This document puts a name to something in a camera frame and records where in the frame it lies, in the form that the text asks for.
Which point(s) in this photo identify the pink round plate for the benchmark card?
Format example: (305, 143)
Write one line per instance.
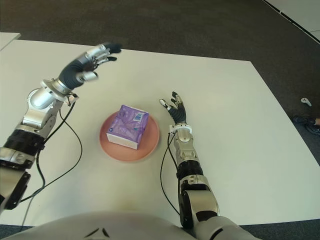
(152, 140)

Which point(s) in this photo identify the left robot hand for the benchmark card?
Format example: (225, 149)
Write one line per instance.
(72, 72)

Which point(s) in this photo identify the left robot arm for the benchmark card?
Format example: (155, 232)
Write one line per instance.
(40, 97)

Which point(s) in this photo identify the white side table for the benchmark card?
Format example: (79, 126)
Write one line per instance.
(7, 39)

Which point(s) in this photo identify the purple tissue paper pack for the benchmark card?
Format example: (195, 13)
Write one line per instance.
(127, 125)

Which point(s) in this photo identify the white table with dark edge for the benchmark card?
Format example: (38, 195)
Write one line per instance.
(300, 10)

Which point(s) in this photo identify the dark shoe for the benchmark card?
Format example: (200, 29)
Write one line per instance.
(303, 120)

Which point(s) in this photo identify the silver robot torso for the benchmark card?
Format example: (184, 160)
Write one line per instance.
(112, 225)

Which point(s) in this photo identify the white handheld controller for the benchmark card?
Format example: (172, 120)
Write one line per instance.
(306, 100)

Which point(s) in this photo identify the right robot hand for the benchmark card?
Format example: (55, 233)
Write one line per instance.
(179, 115)

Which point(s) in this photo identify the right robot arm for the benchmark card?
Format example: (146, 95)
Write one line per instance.
(185, 140)

